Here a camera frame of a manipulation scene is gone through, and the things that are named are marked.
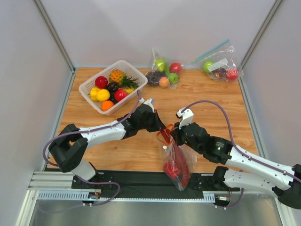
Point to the dark plum blue bag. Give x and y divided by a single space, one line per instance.
220 73

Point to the fake pineapple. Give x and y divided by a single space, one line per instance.
122 79

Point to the orange fruit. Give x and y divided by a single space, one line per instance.
106 105

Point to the yellow bell pepper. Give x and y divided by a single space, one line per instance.
93 93

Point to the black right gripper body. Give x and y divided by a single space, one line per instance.
179 133

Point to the fake red bell pepper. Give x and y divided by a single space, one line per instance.
171 169

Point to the peach in bag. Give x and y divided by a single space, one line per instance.
164 82

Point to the red apple in bag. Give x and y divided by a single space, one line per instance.
175 67

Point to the yellow banana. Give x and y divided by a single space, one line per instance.
130 90

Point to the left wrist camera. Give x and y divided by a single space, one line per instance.
150 102

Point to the red apple blue bag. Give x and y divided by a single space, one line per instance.
232 74

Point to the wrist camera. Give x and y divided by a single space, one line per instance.
150 102
186 116

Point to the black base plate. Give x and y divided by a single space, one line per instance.
157 185

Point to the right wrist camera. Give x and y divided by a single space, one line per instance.
186 116

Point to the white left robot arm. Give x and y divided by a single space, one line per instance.
69 148

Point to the blue zip top bag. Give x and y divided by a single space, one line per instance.
223 55

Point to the purple grapes in bag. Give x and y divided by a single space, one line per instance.
153 77

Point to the dark purple plum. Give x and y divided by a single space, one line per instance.
113 87

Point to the red fake lobster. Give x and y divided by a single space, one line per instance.
182 165

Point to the red apple back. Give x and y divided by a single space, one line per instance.
101 82

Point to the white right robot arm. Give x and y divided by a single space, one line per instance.
280 180

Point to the green apple in bag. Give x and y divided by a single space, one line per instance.
173 78

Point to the clear bag of fruit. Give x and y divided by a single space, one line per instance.
165 72

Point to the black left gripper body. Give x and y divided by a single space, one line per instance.
152 120

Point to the red apple front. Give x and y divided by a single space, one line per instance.
120 94

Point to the yellow lemon fruit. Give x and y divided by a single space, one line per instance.
103 95

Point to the green apple blue bag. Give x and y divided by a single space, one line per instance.
206 65

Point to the orange zip top bag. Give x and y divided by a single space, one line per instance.
166 146

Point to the black grape bunch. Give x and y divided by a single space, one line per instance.
112 98

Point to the green pear in bag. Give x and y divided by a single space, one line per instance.
160 64

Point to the white plastic basket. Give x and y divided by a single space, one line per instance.
125 67

